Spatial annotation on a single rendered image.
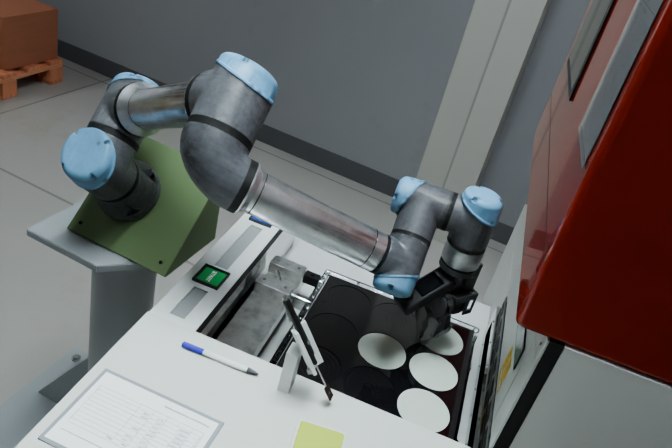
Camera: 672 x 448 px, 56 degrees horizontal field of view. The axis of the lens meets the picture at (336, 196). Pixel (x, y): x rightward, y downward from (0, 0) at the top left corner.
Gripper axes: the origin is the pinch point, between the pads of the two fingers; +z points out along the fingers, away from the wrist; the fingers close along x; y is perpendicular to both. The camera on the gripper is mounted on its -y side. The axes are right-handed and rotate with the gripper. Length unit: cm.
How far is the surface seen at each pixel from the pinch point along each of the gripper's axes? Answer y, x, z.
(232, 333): -34.8, 16.0, 3.3
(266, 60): 90, 255, 39
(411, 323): 2.4, 5.9, 1.4
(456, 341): 9.0, -1.9, 1.3
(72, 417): -68, -1, -6
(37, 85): -23, 335, 91
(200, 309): -42.3, 16.2, -4.8
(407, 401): -11.5, -11.6, 1.3
